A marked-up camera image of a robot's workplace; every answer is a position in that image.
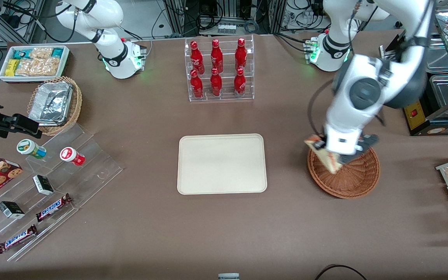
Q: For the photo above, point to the triangular sandwich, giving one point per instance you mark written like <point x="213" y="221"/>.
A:
<point x="331" y="161"/>

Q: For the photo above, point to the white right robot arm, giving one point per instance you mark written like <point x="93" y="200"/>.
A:
<point x="117" y="62"/>

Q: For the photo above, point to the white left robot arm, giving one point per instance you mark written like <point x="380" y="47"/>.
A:
<point x="364" y="93"/>

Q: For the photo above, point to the round brown wicker basket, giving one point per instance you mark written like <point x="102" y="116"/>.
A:
<point x="352" y="179"/>

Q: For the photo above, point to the aluminium foil tray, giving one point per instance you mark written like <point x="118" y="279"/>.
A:
<point x="51" y="103"/>

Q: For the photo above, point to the tan wicker basket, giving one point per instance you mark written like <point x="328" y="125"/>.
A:
<point x="77" y="101"/>

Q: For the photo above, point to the cream rectangular tray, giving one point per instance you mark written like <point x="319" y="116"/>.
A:
<point x="222" y="163"/>

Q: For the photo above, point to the green lid cup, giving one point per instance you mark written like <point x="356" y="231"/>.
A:
<point x="27" y="147"/>

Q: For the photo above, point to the white plastic snack bin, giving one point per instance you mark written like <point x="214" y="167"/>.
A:
<point x="4" y="77"/>

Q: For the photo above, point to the yellow snack pack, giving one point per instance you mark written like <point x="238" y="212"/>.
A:
<point x="11" y="67"/>

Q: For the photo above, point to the red lid cup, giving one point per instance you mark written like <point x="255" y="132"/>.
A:
<point x="69" y="154"/>

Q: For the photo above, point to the large clear cracker bag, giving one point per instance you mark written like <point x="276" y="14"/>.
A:
<point x="37" y="67"/>

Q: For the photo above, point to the small black carton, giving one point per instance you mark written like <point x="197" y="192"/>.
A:
<point x="11" y="210"/>
<point x="43" y="184"/>

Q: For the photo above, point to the teal snack pack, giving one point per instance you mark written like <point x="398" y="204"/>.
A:
<point x="58" y="52"/>
<point x="21" y="53"/>

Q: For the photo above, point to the small clear cracker bag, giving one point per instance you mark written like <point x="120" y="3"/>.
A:
<point x="41" y="52"/>

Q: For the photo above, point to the black food warmer machine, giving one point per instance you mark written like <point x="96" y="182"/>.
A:
<point x="414" y="116"/>

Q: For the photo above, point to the clear acrylic stepped display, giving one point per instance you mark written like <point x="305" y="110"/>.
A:
<point x="91" y="171"/>

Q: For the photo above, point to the snickers chocolate bar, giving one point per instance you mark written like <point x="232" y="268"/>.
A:
<point x="17" y="239"/>
<point x="53" y="208"/>

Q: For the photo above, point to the red cola bottle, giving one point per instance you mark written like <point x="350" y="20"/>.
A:
<point x="240" y="56"/>
<point x="196" y="86"/>
<point x="240" y="84"/>
<point x="216" y="84"/>
<point x="196" y="58"/>
<point x="217" y="57"/>

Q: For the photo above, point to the clear acrylic bottle rack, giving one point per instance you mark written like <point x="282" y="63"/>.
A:
<point x="228" y="95"/>

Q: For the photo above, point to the stainless steel pan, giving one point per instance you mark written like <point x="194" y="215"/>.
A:
<point x="440" y="60"/>

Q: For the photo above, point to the white power strip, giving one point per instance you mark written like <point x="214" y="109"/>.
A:
<point x="226" y="28"/>

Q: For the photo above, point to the small grey device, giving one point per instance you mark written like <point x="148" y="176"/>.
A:
<point x="228" y="277"/>

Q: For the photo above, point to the aluminium frame rack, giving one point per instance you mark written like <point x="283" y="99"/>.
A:
<point x="228" y="7"/>

